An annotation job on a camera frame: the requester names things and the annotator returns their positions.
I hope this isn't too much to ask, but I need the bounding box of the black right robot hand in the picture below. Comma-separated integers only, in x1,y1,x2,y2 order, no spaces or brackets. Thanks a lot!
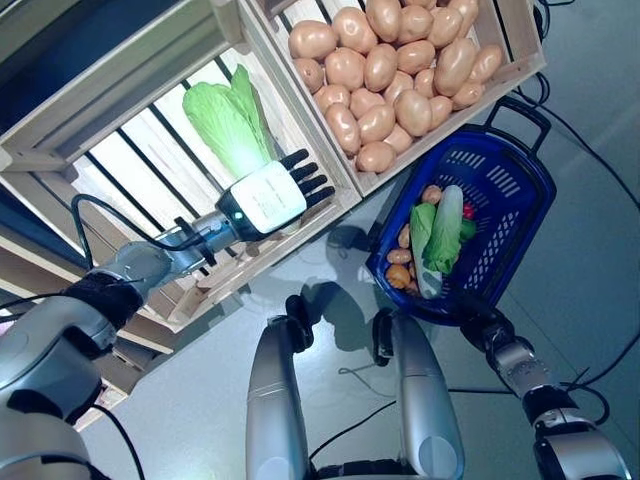
457,298,516,354

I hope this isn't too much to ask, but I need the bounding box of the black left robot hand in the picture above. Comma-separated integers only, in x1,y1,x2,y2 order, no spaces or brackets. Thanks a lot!
214,148,336,244

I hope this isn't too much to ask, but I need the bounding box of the napa cabbage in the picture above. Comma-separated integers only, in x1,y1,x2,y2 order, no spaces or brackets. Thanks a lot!
422,184,467,275
181,63,277,180
409,202,444,301

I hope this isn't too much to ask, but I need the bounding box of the blue plastic shopping basket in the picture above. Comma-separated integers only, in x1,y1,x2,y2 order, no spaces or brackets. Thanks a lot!
364,99,559,327

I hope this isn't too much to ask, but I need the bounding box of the black right robot foot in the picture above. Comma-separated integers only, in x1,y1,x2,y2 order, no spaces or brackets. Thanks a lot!
372,308,396,366

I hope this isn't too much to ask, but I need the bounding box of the black robot foot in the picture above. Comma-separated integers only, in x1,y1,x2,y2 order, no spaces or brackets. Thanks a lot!
284,294,315,354
372,308,396,366

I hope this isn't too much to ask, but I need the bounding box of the small orange fruit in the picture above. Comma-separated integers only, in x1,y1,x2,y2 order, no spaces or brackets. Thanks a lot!
386,264,412,289

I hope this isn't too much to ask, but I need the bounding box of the black left robot foot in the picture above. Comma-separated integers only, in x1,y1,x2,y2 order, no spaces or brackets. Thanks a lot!
284,294,315,354

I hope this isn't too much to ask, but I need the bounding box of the wooden cabbage crate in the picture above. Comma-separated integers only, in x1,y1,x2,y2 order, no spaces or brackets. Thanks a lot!
0,0,362,334

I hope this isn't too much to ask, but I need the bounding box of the wooden display shelf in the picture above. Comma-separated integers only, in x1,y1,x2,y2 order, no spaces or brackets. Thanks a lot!
0,199,181,431

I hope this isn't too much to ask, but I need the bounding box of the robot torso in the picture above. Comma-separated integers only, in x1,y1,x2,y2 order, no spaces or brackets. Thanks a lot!
309,457,416,480

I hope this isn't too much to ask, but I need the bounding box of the wooden potato crate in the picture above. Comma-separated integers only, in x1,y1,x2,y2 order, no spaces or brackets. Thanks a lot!
239,0,545,197

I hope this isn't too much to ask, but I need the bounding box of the black round object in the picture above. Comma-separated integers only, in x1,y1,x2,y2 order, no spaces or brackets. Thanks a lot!
528,0,547,39

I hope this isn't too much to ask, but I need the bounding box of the white string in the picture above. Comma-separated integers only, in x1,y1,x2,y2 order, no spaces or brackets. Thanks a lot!
338,366,397,397

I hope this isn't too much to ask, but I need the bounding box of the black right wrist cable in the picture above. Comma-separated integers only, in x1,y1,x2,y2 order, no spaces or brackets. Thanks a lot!
558,367,612,427

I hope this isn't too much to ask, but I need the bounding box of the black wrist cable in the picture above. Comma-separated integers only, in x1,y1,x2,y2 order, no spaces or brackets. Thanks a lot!
558,367,612,427
69,193,216,274

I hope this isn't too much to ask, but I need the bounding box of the thin black floor cable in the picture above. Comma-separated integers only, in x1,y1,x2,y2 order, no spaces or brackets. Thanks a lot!
308,398,397,461

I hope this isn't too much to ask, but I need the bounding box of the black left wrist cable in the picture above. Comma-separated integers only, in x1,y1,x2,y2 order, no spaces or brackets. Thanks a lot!
69,193,216,274

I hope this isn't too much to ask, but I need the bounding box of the long black floor cable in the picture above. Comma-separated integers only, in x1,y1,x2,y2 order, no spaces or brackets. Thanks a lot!
514,82,640,211

